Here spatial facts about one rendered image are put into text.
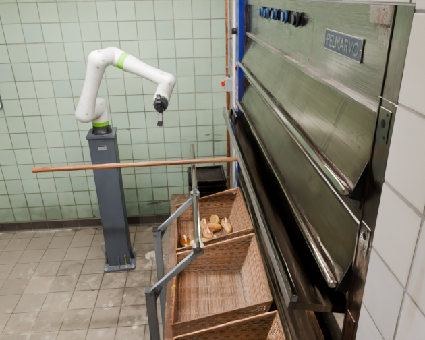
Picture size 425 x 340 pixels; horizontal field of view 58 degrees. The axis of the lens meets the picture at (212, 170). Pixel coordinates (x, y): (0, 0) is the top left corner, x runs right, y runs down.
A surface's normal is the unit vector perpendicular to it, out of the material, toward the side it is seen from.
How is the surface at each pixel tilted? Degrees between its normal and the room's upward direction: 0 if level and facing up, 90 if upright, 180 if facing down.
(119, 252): 90
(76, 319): 0
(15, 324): 0
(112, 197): 90
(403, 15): 90
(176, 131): 90
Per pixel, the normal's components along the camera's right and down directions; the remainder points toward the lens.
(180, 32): 0.07, 0.41
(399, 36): -1.00, 0.05
